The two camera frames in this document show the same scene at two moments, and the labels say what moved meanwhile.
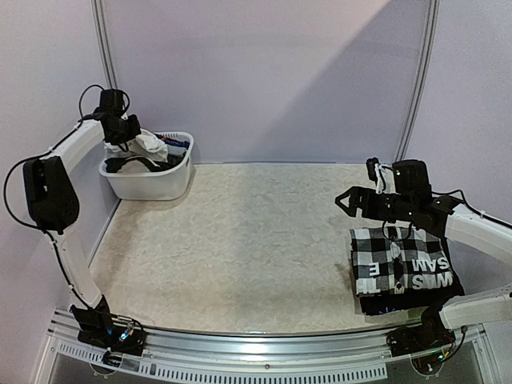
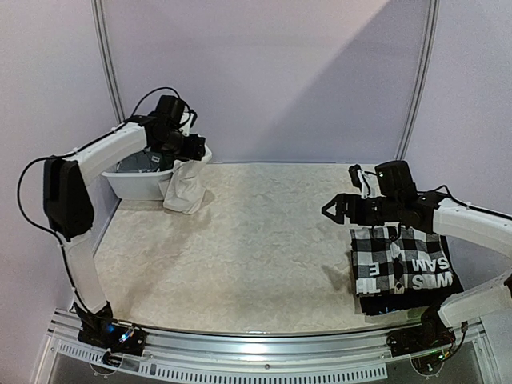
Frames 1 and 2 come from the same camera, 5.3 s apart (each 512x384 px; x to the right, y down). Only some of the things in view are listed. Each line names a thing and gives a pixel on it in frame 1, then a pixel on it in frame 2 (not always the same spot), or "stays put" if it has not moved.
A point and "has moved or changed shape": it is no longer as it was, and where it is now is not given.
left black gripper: (134, 131) → (194, 150)
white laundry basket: (170, 183) stays put
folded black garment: (377, 304) stays put
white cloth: (146, 144) has moved or changed shape
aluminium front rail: (271, 356) stays put
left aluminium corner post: (105, 41) stays put
